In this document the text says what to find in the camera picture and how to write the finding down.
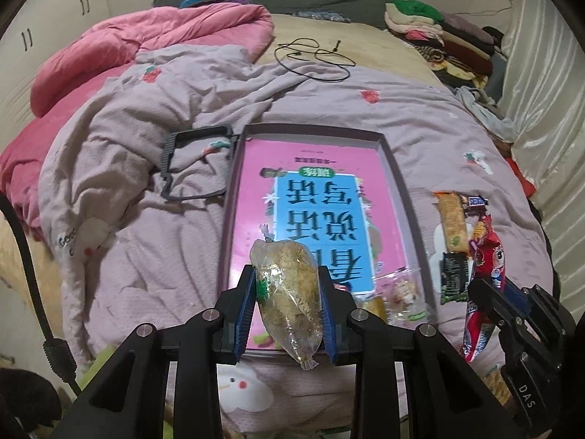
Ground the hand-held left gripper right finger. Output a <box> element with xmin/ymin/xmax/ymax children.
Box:
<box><xmin>317</xmin><ymin>267</ymin><xmax>517</xmax><ymax>439</ymax></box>

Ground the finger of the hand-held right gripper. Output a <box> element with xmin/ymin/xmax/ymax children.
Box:
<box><xmin>503</xmin><ymin>281</ymin><xmax>539</xmax><ymax>317</ymax></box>
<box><xmin>467</xmin><ymin>278</ymin><xmax>515</xmax><ymax>331</ymax></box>

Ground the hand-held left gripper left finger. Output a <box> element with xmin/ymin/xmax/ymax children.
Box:
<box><xmin>55</xmin><ymin>265</ymin><xmax>257</xmax><ymax>439</ymax></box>

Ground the red snack packet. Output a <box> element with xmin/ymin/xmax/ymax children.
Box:
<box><xmin>463</xmin><ymin>214</ymin><xmax>509</xmax><ymax>363</ymax></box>

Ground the clear floss bread packet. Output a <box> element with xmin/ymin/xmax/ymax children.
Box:
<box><xmin>249</xmin><ymin>224</ymin><xmax>328</xmax><ymax>371</ymax></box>

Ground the pale yellow snack packet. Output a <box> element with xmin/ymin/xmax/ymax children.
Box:
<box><xmin>361</xmin><ymin>295</ymin><xmax>390</xmax><ymax>320</ymax></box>

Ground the clear round pastry packet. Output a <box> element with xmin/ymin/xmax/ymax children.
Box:
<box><xmin>375</xmin><ymin>269</ymin><xmax>433</xmax><ymax>326</ymax></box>

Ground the yellow cracker packet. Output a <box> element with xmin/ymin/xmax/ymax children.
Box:
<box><xmin>433</xmin><ymin>191</ymin><xmax>472</xmax><ymax>255</ymax></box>

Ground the dark chocolate bar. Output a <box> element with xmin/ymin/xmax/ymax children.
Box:
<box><xmin>459</xmin><ymin>195</ymin><xmax>491</xmax><ymax>214</ymax></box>

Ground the dark shallow cardboard box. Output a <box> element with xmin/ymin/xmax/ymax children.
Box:
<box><xmin>223</xmin><ymin>123</ymin><xmax>439</xmax><ymax>363</ymax></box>

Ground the black green snack packet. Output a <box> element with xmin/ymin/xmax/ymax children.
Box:
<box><xmin>440</xmin><ymin>252</ymin><xmax>472</xmax><ymax>305</ymax></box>

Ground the lilac printed blanket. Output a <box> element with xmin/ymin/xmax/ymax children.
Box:
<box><xmin>39</xmin><ymin>46</ymin><xmax>550</xmax><ymax>439</ymax></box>

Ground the red bag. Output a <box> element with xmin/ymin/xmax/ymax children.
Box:
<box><xmin>506</xmin><ymin>158</ymin><xmax>539</xmax><ymax>200</ymax></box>

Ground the pink book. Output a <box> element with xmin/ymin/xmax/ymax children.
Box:
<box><xmin>231</xmin><ymin>137</ymin><xmax>411</xmax><ymax>354</ymax></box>

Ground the bright green cloth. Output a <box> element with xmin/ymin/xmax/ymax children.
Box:
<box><xmin>75</xmin><ymin>345</ymin><xmax>120</xmax><ymax>389</ymax></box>

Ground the cream satin curtain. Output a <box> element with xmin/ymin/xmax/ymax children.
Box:
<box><xmin>499</xmin><ymin>0</ymin><xmax>585</xmax><ymax>284</ymax></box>

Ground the pale grey cloth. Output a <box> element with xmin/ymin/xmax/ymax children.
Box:
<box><xmin>456</xmin><ymin>85</ymin><xmax>518</xmax><ymax>143</ymax></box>

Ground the pile of folded clothes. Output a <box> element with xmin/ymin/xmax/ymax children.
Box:
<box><xmin>384</xmin><ymin>0</ymin><xmax>509</xmax><ymax>89</ymax></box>

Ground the beige bed sheet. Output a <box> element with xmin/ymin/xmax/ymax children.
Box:
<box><xmin>251</xmin><ymin>13</ymin><xmax>440</xmax><ymax>89</ymax></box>

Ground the pink quilt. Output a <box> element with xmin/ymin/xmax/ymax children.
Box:
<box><xmin>0</xmin><ymin>2</ymin><xmax>275</xmax><ymax>193</ymax></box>

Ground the grey patterned pillow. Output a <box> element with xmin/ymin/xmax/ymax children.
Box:
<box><xmin>292</xmin><ymin>9</ymin><xmax>354</xmax><ymax>25</ymax></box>

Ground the white wardrobe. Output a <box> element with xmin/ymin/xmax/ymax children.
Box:
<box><xmin>0</xmin><ymin>0</ymin><xmax>111</xmax><ymax>147</ymax></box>

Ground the black plastic frame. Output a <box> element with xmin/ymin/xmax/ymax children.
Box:
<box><xmin>161</xmin><ymin>125</ymin><xmax>238</xmax><ymax>203</ymax></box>

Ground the thick black gripper cable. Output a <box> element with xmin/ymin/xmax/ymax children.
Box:
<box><xmin>0</xmin><ymin>192</ymin><xmax>82</xmax><ymax>397</ymax></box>

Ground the thin black cable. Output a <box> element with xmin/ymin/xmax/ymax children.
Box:
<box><xmin>274</xmin><ymin>38</ymin><xmax>355</xmax><ymax>83</ymax></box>

